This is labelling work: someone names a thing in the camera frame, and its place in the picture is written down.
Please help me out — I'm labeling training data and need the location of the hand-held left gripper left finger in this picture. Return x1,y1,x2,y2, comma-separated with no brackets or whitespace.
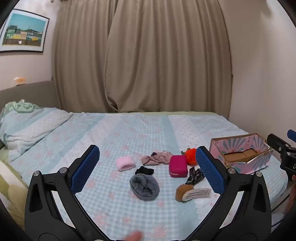
24,145,109,241

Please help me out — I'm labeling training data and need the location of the magenta zip pouch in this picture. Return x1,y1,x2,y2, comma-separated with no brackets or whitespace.
169,155,188,178

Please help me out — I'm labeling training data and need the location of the pink fluffy wristband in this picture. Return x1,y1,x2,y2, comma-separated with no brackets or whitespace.
116,156,135,171

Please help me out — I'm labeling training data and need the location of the black patterned cloth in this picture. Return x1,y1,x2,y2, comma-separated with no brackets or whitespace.
185,166,205,186

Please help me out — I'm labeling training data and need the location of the grey bed headboard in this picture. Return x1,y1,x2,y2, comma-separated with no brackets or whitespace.
0,80,61,111

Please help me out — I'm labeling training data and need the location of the black sock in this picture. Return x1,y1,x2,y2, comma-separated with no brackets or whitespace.
135,166,154,176

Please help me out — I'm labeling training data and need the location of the beige curtain panel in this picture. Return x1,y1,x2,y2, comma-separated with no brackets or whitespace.
52,0,119,113
105,0,233,113

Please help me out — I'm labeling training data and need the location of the orange pompom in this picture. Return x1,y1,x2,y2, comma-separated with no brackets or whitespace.
181,148,198,166

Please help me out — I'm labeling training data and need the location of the pink cardboard box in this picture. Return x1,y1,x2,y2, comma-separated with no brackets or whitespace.
209,133,274,175

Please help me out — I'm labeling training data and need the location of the grey knit hat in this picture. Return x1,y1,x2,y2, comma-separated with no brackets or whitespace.
129,174,160,202

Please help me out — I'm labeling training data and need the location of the light green cloth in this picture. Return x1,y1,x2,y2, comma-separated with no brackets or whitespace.
4,99,42,114

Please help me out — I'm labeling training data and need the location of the person's right hand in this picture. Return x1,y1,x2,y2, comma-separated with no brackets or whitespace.
283,174,296,214

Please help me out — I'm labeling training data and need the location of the brown and white plush sock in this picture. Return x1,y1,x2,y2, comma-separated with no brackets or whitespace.
175,184,213,203

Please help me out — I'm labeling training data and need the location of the beige pink cloth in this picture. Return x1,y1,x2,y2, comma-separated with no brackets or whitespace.
141,151,174,167

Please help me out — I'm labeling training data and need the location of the framed wall poster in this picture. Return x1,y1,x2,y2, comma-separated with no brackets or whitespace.
0,9,50,53

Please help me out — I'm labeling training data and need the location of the light green bed sheet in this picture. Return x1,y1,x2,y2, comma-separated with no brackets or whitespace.
0,111,223,232

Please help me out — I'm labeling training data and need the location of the light blue checked blanket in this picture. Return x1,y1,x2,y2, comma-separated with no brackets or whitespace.
0,106,289,241

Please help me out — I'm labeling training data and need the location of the person's left hand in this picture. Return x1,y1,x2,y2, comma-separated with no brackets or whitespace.
123,231,143,241

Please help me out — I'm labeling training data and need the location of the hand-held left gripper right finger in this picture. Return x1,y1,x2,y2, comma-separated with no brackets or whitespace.
185,146,272,241

